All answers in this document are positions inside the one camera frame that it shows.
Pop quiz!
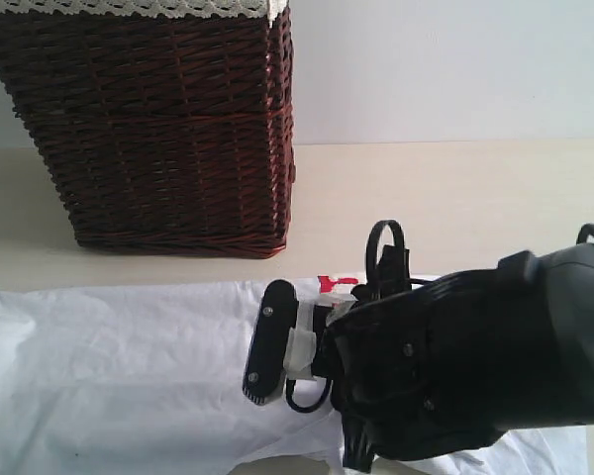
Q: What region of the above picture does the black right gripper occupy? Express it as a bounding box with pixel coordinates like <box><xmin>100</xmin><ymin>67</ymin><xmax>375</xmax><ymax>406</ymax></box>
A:
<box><xmin>311</xmin><ymin>306</ymin><xmax>384</xmax><ymax>473</ymax></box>

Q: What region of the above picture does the white t-shirt red print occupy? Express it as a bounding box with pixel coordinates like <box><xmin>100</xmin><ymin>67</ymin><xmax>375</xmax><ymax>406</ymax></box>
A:
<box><xmin>0</xmin><ymin>274</ymin><xmax>587</xmax><ymax>475</ymax></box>

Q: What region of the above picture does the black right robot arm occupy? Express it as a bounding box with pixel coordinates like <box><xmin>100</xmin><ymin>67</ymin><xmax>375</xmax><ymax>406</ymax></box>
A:
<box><xmin>323</xmin><ymin>243</ymin><xmax>594</xmax><ymax>472</ymax></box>

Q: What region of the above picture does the dark brown wicker basket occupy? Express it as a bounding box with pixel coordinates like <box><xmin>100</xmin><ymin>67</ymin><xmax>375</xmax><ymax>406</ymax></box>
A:
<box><xmin>0</xmin><ymin>5</ymin><xmax>295</xmax><ymax>258</ymax></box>

